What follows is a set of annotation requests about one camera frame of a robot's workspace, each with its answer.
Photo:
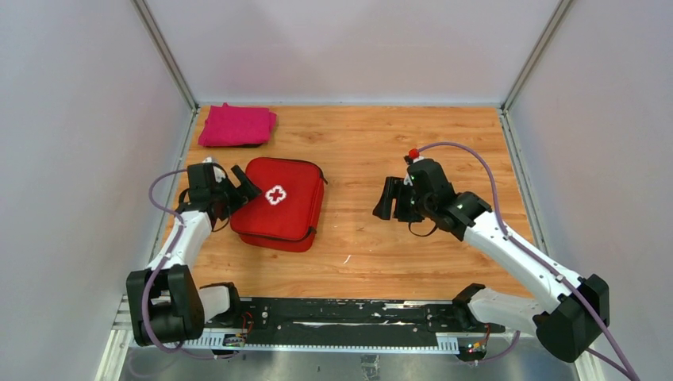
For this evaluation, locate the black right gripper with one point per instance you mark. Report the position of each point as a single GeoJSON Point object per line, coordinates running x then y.
{"type": "Point", "coordinates": [393, 186]}

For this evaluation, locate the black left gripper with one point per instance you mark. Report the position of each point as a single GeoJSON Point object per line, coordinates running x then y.
{"type": "Point", "coordinates": [246, 191]}

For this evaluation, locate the black red medicine case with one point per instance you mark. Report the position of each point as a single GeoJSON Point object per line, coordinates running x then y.
{"type": "Point", "coordinates": [285, 215]}

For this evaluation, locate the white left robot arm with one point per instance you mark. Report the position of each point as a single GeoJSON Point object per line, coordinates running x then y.
{"type": "Point", "coordinates": [166, 307]}

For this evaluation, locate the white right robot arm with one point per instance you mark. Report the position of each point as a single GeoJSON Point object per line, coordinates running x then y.
{"type": "Point", "coordinates": [566, 312]}

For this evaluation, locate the pink folded cloth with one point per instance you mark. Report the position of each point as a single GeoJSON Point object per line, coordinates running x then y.
{"type": "Point", "coordinates": [237, 126]}

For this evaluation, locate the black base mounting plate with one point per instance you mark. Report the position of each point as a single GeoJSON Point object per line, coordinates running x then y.
{"type": "Point", "coordinates": [349, 323]}

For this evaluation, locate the aluminium frame rail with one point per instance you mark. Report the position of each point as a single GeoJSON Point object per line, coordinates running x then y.
{"type": "Point", "coordinates": [148, 20]}

